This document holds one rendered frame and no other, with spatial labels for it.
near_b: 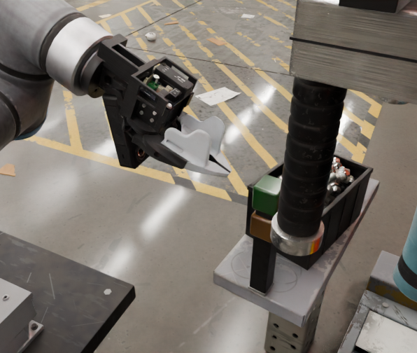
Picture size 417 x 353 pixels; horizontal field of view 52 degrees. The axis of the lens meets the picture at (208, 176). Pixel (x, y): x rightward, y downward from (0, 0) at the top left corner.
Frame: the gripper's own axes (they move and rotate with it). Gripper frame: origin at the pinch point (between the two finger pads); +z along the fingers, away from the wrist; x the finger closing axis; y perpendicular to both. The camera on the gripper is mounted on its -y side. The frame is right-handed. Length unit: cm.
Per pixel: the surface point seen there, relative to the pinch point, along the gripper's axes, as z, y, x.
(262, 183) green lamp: 5.3, -1.9, 5.1
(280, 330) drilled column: 30, -51, 23
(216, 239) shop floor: 5, -76, 53
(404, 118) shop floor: 45, -59, 176
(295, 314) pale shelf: 21.6, -17.8, 3.2
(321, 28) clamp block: 2.4, 27.3, -14.5
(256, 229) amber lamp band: 8.6, -8.3, 3.7
